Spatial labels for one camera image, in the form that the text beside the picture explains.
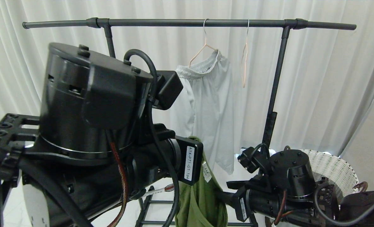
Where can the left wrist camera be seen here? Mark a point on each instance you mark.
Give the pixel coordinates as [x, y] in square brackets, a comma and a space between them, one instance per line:
[169, 88]

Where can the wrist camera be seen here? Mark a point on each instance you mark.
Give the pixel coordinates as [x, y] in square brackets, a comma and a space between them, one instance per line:
[253, 159]
[169, 88]

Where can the green garment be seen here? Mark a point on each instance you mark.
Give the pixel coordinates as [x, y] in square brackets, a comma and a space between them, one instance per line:
[199, 201]

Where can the pale grey shorts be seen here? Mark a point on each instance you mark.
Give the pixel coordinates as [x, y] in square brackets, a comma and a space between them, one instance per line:
[215, 110]

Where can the white laundry basket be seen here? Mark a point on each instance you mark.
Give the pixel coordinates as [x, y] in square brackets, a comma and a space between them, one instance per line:
[335, 170]

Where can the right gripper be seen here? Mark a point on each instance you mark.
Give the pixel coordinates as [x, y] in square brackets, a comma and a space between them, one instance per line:
[265, 203]

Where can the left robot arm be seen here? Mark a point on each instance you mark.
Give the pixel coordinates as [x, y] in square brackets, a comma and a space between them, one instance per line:
[79, 110]

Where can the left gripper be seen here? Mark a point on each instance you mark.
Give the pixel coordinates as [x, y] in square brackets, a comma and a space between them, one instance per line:
[161, 164]

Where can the white curtain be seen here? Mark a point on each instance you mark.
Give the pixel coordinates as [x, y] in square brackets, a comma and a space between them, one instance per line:
[316, 78]

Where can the black clothes rack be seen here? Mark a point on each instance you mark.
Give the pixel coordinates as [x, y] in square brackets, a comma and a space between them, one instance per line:
[174, 22]

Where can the pink clothes hanger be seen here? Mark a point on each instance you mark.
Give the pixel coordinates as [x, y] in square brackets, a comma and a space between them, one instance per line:
[202, 47]
[244, 63]

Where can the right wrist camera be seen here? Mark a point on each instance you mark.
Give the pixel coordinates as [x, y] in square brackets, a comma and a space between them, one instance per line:
[253, 159]

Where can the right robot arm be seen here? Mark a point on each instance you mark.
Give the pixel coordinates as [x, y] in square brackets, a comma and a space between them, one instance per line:
[290, 170]

